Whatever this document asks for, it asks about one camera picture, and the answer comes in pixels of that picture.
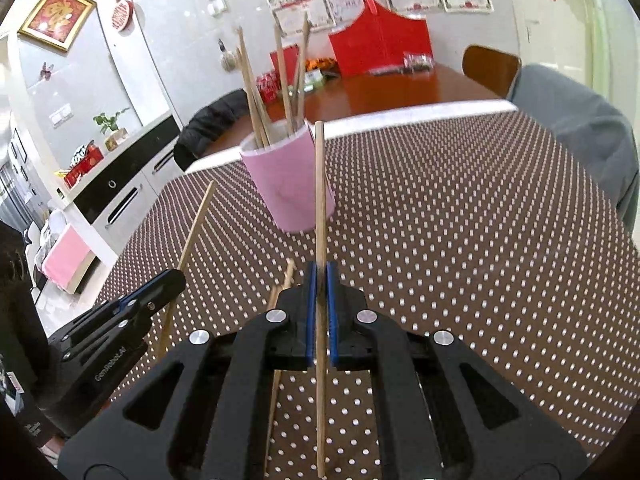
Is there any potted green plant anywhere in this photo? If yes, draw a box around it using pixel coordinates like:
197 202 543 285
93 107 130 151

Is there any brown wooden chair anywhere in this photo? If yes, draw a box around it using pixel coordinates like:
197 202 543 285
462 45 522 98

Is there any bunch of wooden chopsticks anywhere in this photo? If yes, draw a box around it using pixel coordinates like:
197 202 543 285
235 10 313 150

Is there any large red gift bag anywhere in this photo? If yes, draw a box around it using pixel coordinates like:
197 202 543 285
327 0 432 78

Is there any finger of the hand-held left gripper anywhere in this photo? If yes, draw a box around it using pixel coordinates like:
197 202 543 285
62 304 161 362
50 269 187 345

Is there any red tin box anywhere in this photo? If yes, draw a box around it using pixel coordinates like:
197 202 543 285
64 142 103 186

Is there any pink stool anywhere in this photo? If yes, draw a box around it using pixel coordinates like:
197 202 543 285
41 225 96 293

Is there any red round hanging ornament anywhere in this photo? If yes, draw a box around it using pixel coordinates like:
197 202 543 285
110 0 135 32

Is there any green door curtain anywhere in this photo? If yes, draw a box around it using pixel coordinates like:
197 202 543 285
585 0 640 136

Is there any gold framed red picture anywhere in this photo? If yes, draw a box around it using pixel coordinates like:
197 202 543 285
17 0 97 52

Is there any brown polka dot tablecloth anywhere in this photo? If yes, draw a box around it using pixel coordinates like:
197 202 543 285
95 100 640 461

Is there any pack of red cans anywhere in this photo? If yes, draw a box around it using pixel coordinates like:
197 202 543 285
256 71 281 103

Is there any black white sideboard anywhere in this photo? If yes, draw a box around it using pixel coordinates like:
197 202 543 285
62 112 188 281

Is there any black plastic packet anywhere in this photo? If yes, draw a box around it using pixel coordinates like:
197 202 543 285
404 51 433 75

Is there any thin wooden chopstick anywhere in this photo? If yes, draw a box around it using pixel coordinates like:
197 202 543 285
262 258 297 478
314 120 328 479
154 180 218 358

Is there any person's black jacket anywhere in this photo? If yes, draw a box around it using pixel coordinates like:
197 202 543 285
0 222 51 411

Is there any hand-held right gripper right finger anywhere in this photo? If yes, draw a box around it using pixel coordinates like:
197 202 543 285
326 261 588 480

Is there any hanging key ornament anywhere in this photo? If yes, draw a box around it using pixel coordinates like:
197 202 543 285
217 37 236 72

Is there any grey jacket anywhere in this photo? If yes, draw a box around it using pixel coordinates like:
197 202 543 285
506 63 640 233

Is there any pink cup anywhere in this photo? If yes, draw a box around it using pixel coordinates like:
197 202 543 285
239 120 337 234

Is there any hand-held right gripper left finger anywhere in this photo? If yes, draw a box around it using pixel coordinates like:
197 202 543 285
57 260 318 480

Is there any small red box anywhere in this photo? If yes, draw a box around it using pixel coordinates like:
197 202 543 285
270 45 301 83

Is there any white door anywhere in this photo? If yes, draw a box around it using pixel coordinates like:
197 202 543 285
515 0 601 91

